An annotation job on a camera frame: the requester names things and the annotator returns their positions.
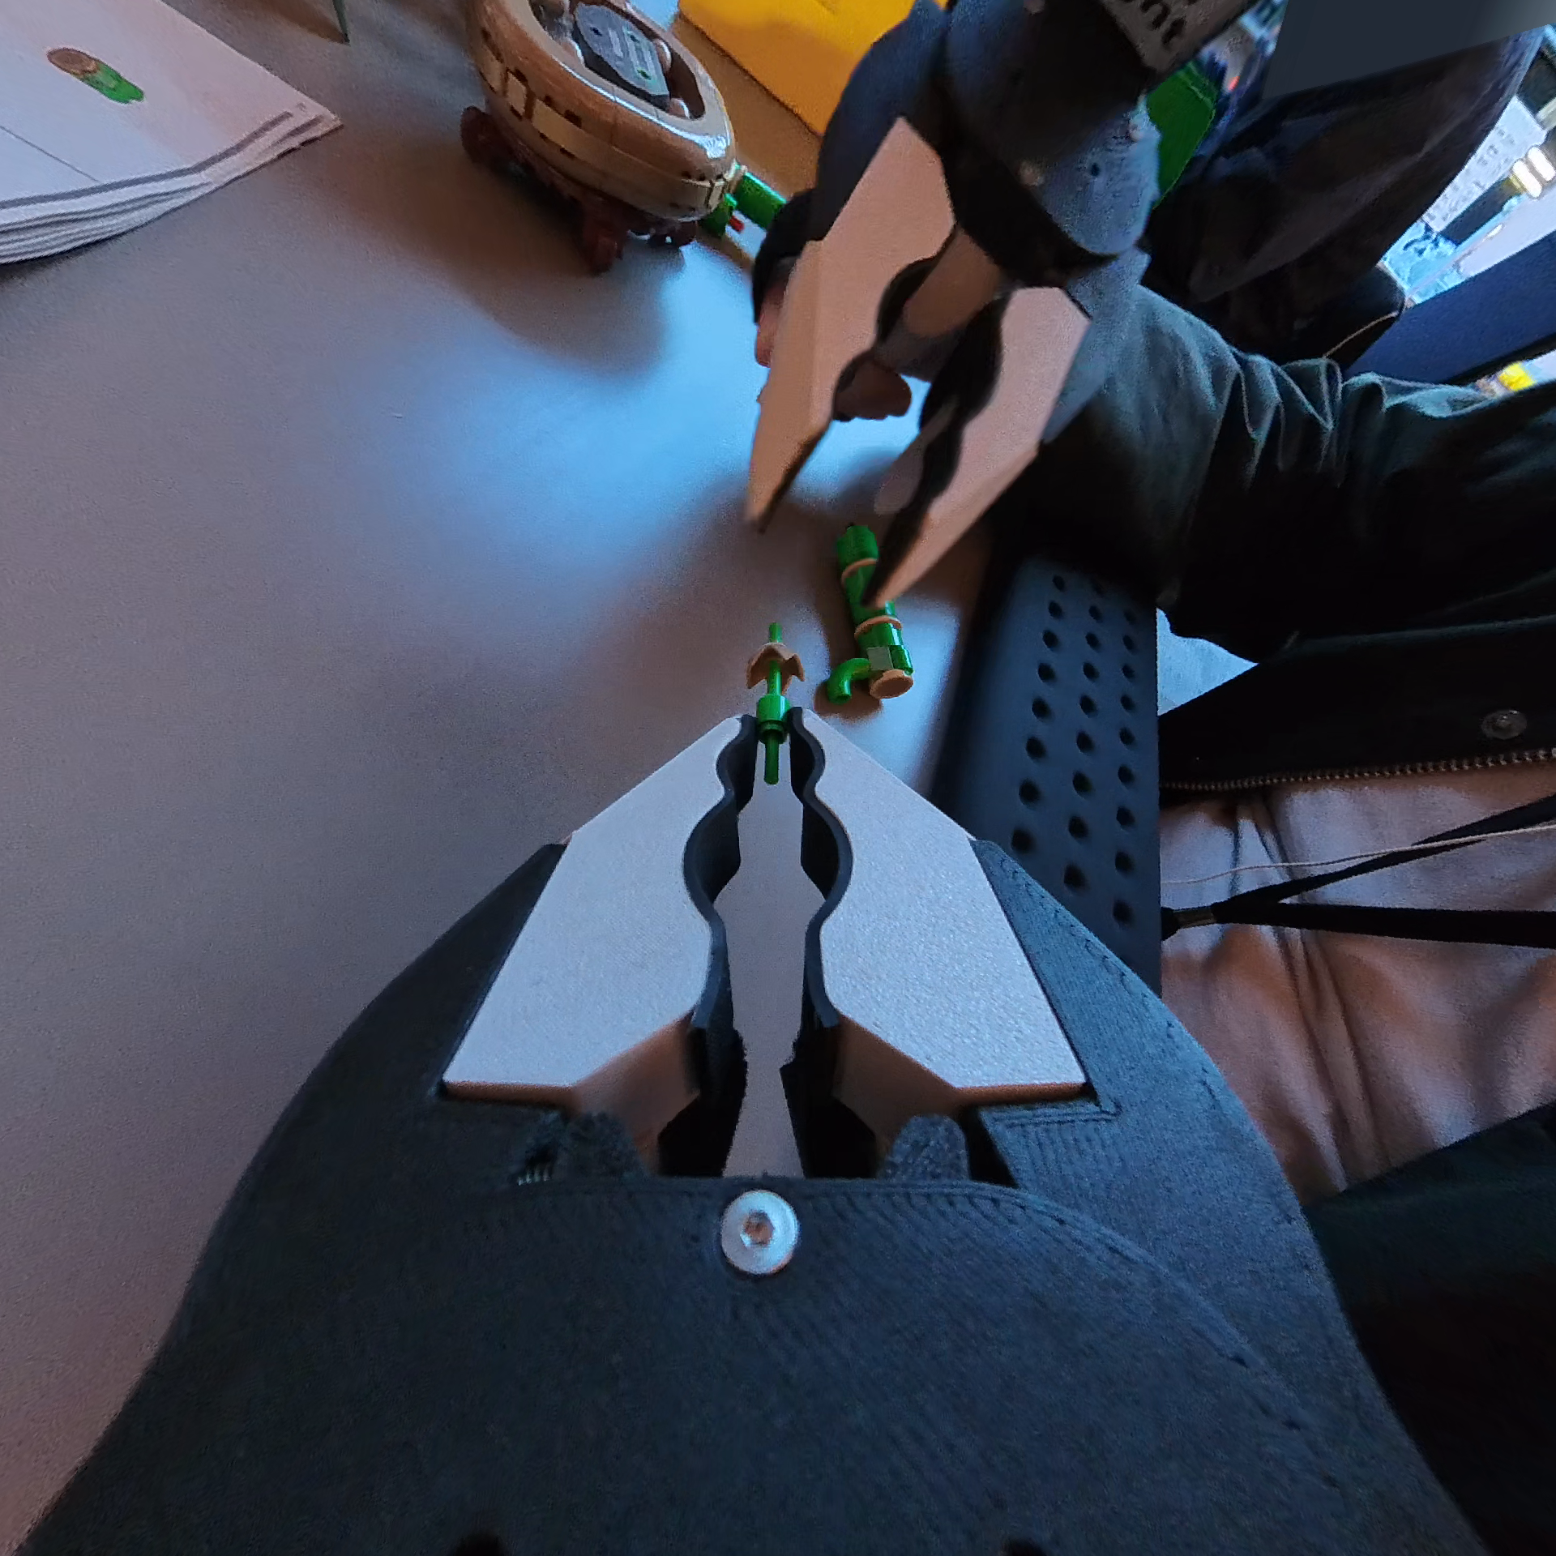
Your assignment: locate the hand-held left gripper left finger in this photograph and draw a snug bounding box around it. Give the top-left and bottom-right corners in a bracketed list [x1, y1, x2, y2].
[441, 715, 753, 1178]

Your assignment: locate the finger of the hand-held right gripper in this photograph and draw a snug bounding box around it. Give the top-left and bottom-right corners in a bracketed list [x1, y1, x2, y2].
[871, 282, 1095, 608]
[741, 115, 966, 532]

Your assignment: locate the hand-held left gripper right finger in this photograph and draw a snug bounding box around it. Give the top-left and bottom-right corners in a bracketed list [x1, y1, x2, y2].
[782, 708, 1090, 1178]

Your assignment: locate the green bamboo stalk model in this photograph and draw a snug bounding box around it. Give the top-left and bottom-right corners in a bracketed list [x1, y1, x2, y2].
[827, 522, 916, 710]

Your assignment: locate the green rod with tan cap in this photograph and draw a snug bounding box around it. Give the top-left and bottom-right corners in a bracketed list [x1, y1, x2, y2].
[745, 622, 806, 782]

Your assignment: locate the person's right forearm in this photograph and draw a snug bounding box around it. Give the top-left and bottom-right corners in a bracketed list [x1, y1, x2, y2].
[1034, 272, 1556, 663]

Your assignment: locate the person's right hand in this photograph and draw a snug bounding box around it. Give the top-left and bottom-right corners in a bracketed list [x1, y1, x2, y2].
[754, 291, 914, 424]

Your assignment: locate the short green bamboo segment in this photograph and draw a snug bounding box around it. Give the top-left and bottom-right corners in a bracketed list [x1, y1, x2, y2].
[699, 170, 790, 241]

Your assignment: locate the green plastic bin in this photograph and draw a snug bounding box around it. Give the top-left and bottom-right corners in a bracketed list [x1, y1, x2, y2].
[1143, 61, 1219, 198]

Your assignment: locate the yellow plastic bin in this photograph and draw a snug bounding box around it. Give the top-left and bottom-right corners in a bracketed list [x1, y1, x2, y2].
[677, 0, 953, 135]

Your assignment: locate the tan brick-built plant pot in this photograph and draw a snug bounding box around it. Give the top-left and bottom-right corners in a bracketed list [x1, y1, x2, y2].
[460, 0, 747, 274]

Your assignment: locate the person's leg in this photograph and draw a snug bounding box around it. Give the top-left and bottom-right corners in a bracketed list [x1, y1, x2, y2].
[1160, 754, 1556, 1206]

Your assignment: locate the person's dark jacket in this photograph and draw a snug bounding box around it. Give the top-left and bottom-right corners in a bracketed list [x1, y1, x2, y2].
[1155, 571, 1556, 791]

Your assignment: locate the white instruction booklet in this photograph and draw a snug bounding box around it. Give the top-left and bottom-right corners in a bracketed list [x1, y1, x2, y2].
[0, 0, 343, 265]

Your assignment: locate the black lanyard strap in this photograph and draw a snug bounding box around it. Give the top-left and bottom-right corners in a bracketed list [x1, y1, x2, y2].
[1160, 797, 1556, 952]

